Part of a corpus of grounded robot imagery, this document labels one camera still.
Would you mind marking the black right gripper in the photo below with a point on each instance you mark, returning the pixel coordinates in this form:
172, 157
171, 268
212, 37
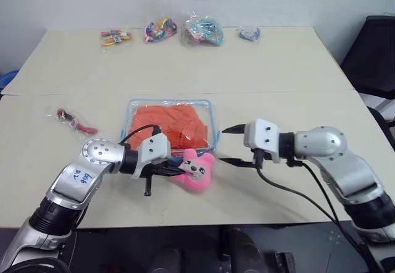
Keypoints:
258, 157

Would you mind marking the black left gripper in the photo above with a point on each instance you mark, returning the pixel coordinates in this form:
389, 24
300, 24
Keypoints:
155, 165

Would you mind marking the pink plush toy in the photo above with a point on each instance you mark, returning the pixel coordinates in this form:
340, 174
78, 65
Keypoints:
197, 177

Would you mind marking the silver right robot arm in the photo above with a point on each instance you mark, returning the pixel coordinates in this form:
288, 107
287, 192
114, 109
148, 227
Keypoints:
327, 144

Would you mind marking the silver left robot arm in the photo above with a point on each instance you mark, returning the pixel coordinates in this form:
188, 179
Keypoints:
92, 155

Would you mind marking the orange cloth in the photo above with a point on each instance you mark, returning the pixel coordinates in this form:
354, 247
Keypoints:
172, 121

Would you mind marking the clear container with orange pieces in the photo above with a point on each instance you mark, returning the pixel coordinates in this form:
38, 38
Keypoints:
213, 121

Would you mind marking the red item in clear packet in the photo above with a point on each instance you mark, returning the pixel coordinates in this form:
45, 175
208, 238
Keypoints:
72, 120

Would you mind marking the small packet of blue items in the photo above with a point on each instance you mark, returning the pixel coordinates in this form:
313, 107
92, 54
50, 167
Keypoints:
249, 33

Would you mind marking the large packet of teal items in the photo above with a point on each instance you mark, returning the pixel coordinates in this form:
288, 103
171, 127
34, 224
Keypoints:
202, 30

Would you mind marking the packet of multicoloured items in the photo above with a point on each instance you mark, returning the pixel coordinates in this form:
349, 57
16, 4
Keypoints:
160, 29

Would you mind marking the packet of red yellow items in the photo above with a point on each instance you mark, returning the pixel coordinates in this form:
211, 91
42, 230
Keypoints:
115, 37

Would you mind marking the black chair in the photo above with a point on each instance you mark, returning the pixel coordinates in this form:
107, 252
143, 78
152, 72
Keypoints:
373, 57

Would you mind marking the blue plastic object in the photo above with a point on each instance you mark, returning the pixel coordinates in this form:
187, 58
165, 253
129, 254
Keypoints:
6, 80

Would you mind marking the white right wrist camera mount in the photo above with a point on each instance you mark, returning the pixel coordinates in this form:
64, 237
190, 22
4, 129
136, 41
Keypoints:
262, 138

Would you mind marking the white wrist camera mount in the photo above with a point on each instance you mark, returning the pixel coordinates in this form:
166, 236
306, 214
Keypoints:
154, 144
262, 138

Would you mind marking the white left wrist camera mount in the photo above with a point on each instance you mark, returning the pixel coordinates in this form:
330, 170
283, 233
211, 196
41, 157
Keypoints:
154, 144

